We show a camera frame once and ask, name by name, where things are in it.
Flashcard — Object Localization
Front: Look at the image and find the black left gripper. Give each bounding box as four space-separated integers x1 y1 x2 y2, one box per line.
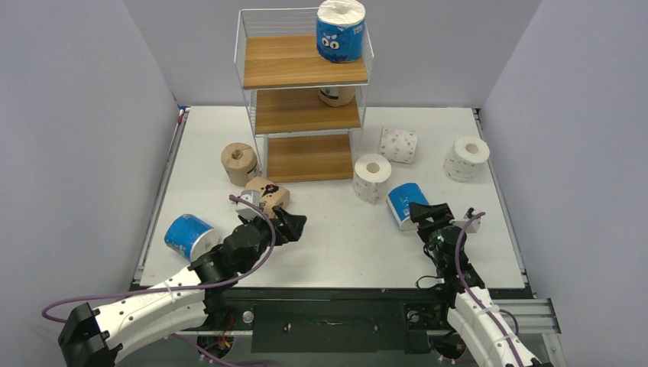
240 206 306 274

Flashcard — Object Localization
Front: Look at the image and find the blue white roll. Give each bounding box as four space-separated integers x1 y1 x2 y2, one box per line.
386 183 429 231
316 0 366 63

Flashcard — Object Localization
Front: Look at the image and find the white dotted roll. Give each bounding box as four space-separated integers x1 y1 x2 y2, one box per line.
352 154 392 205
378 127 418 164

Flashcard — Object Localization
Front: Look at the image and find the white wire wooden shelf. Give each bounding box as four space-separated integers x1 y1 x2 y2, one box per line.
234 8 374 184

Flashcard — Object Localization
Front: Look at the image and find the brown paper roll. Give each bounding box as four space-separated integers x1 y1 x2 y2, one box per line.
319 86 355 108

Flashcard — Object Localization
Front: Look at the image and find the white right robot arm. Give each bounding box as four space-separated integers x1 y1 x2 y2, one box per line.
409 203 552 366

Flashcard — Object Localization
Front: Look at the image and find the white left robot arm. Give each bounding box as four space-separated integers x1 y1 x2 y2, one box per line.
57 206 307 366

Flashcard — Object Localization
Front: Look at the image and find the brown cartoon printed roll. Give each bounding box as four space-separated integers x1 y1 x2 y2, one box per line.
245 177 290 219

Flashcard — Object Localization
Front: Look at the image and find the white dotted roll lying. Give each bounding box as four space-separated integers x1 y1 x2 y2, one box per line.
378 127 418 164

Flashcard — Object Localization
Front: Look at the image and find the brown roll back left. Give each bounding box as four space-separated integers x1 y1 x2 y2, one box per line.
221 142 261 187

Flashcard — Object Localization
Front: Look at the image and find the blue roll left edge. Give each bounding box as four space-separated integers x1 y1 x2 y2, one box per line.
164 214 220 262

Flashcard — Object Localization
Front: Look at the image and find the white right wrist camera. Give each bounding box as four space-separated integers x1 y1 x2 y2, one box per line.
453 207 481 234

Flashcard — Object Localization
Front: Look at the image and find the white roll near right wall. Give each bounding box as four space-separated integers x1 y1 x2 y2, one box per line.
443 136 491 183

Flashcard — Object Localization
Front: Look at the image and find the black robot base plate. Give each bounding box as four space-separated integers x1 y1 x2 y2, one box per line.
186 286 453 354

